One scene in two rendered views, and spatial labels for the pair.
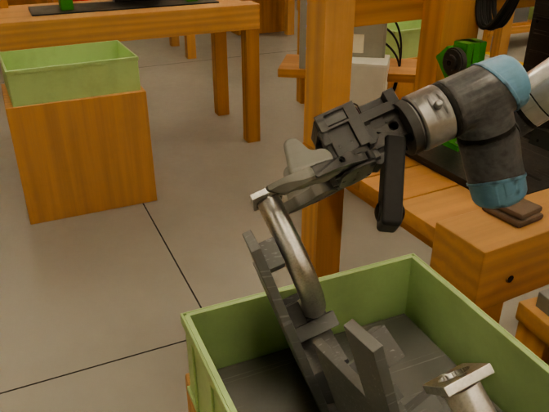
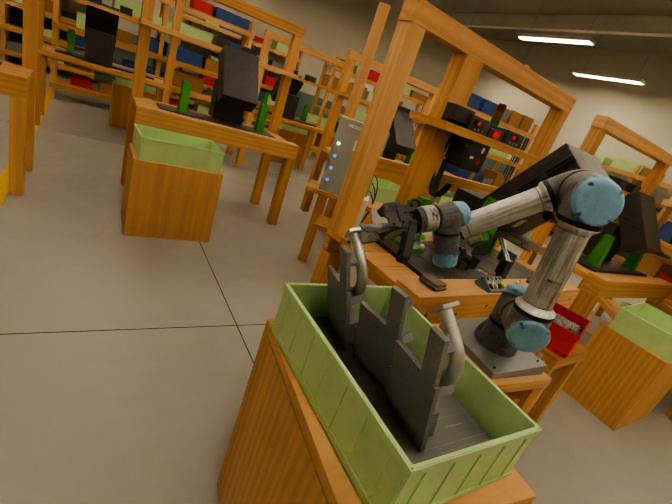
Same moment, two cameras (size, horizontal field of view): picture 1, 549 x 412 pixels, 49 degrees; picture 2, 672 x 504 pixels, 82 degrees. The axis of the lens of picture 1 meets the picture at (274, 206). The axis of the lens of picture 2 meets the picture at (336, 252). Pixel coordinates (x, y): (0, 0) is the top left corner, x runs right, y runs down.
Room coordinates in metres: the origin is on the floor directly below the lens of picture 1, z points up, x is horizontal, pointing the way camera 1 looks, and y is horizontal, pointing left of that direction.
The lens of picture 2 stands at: (-0.30, 0.24, 1.49)
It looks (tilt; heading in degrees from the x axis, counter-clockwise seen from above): 21 degrees down; 348
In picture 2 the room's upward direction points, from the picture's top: 20 degrees clockwise
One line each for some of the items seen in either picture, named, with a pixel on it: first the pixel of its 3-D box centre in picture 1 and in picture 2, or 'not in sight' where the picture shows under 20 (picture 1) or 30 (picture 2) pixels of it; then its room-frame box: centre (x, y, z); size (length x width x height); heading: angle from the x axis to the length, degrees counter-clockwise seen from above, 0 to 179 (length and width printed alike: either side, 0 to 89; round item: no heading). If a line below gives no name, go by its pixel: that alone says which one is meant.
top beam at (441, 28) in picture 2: not in sight; (505, 67); (1.89, -0.76, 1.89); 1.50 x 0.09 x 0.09; 118
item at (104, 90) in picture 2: not in sight; (158, 54); (7.62, 2.75, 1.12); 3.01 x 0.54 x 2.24; 114
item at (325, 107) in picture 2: not in sight; (366, 122); (9.56, -1.52, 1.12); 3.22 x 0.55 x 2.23; 114
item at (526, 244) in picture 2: not in sight; (506, 233); (1.58, -1.02, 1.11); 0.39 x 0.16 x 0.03; 28
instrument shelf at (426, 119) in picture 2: not in sight; (479, 139); (1.86, -0.78, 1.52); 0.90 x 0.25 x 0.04; 118
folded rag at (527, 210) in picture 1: (512, 208); (433, 282); (1.12, -0.51, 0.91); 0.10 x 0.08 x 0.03; 32
